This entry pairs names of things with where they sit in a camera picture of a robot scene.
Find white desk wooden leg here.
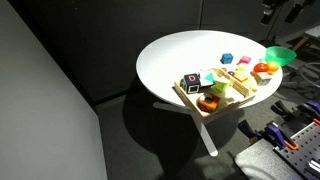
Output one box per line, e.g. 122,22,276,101
293,24,320,52

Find green plastic bowl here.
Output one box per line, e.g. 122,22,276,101
264,45,298,67

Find wooden tray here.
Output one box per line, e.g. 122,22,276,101
172,67,258,122

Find grey toy block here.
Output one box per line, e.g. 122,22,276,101
254,71,273,87

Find white table pedestal legs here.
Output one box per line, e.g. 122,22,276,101
152,100,220,158

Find toy orange fruit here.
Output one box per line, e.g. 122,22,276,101
266,60,281,74

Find black plush block letter D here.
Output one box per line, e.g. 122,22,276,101
182,72,202,95

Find blue toy block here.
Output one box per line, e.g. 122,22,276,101
219,52,235,65

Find red toy tomato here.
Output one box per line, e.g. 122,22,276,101
252,62,270,75

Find grey metal ring frame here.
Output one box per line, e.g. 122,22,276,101
296,61,320,92

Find white plush block teal triangle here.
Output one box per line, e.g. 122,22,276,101
199,68,218,89

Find robot mounting stand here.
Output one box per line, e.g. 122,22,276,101
234,137,303,180

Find orange plush block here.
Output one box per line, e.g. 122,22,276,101
196,92,222,113

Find light green toy block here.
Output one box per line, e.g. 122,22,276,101
213,79,231,95

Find black perforated mounting board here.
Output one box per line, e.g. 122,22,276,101
273,121,320,180

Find pink toy block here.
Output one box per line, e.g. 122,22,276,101
236,55,253,66

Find purple black spring clamp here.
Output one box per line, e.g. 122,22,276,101
270,98,320,126
237,118,300,151

